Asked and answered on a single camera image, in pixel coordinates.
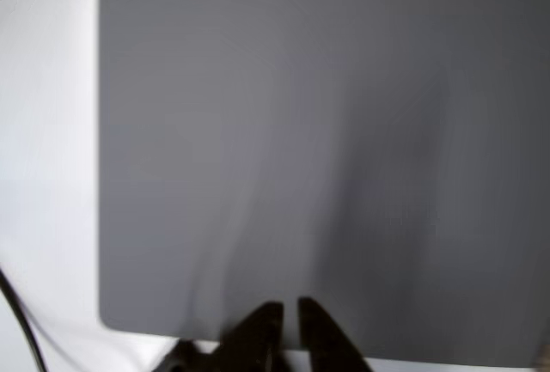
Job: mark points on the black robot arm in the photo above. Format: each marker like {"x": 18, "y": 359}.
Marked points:
{"x": 180, "y": 359}

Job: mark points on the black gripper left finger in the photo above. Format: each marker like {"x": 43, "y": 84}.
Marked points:
{"x": 258, "y": 337}

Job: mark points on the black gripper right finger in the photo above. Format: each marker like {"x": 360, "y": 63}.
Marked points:
{"x": 326, "y": 346}

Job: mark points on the grey table mat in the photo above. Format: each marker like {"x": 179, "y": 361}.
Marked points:
{"x": 301, "y": 131}

